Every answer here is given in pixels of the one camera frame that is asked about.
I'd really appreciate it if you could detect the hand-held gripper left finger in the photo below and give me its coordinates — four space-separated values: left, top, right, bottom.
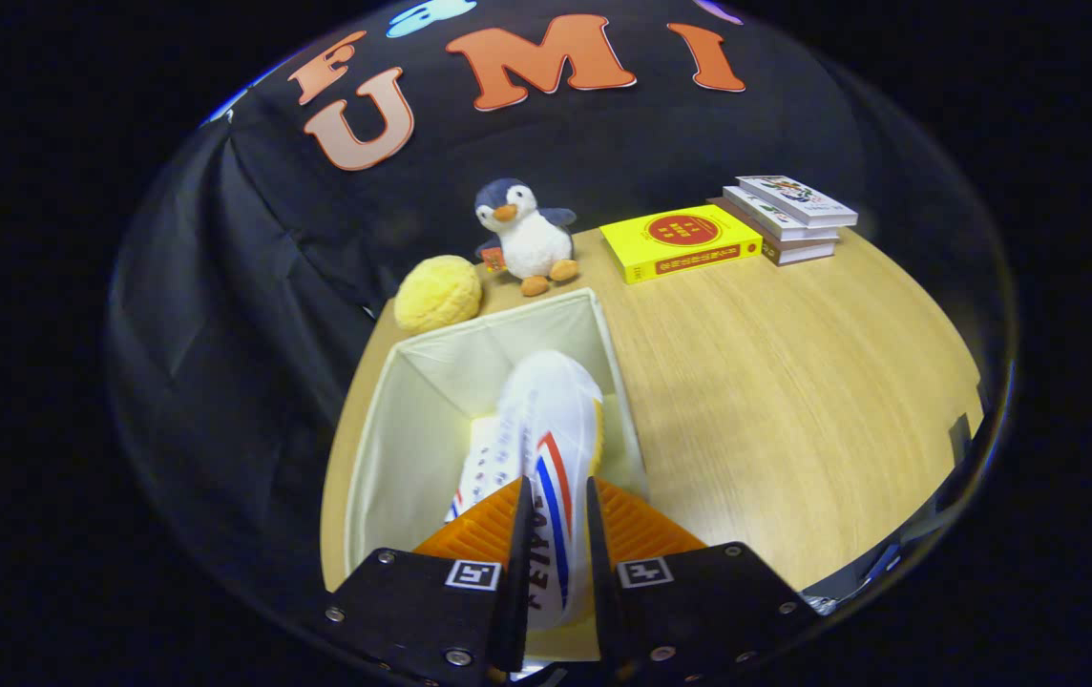
322 475 536 687

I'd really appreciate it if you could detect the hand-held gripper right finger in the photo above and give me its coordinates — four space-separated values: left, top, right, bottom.
586 475 824 683

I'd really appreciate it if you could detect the white striped canvas shoe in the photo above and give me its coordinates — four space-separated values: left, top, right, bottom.
493 350 604 633
446 415 528 524

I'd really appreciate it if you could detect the cream fabric storage box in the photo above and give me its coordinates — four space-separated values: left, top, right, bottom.
320 287 650 664

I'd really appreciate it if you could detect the yellow round plush toy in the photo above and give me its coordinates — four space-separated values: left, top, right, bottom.
393 255 484 334

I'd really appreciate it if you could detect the black backdrop cloth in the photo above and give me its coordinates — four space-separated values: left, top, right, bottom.
107 0 1015 621

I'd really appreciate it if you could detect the yellow book with red circle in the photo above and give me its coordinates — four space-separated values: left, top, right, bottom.
599 204 764 285

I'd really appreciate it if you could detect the penguin plush toy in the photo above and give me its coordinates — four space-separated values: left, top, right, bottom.
473 177 580 298

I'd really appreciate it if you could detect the white illustrated book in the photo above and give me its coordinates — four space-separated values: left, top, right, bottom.
735 175 859 228

